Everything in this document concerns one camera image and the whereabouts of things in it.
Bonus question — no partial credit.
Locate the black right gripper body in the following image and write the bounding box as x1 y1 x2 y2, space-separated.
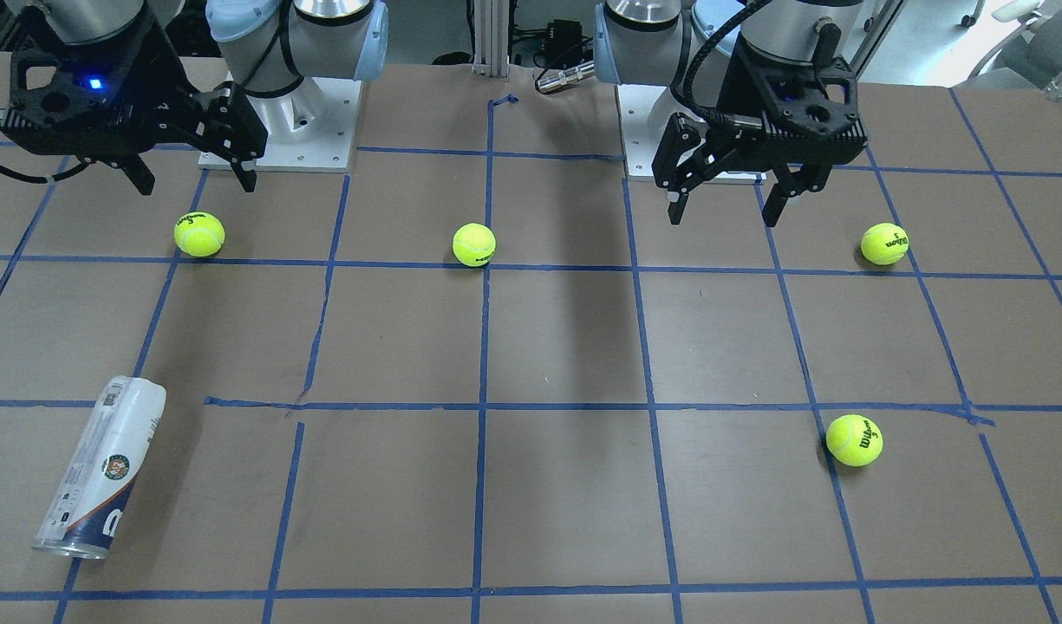
0 19 203 167

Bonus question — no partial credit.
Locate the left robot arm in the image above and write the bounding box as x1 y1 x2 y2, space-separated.
593 1 869 228

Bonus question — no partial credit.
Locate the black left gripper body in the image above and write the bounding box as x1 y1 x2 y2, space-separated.
716 39 869 170

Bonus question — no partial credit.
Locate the aluminium frame post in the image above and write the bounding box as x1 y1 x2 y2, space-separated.
472 0 511 81

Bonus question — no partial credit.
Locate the tennis ball near can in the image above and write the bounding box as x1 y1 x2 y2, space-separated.
173 211 225 257

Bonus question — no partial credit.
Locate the front tennis ball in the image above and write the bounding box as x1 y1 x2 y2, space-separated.
825 414 884 467

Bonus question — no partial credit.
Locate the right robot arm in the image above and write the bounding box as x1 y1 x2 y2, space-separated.
0 1 389 195

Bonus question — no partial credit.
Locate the far side tennis ball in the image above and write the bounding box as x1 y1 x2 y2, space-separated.
859 224 909 266

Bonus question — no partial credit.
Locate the centre tennis ball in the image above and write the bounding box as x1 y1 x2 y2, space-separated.
452 224 498 268

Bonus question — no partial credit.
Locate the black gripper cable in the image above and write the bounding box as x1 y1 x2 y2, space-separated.
682 0 774 131

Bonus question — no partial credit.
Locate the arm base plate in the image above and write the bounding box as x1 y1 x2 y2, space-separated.
250 76 367 173
616 84 707 183

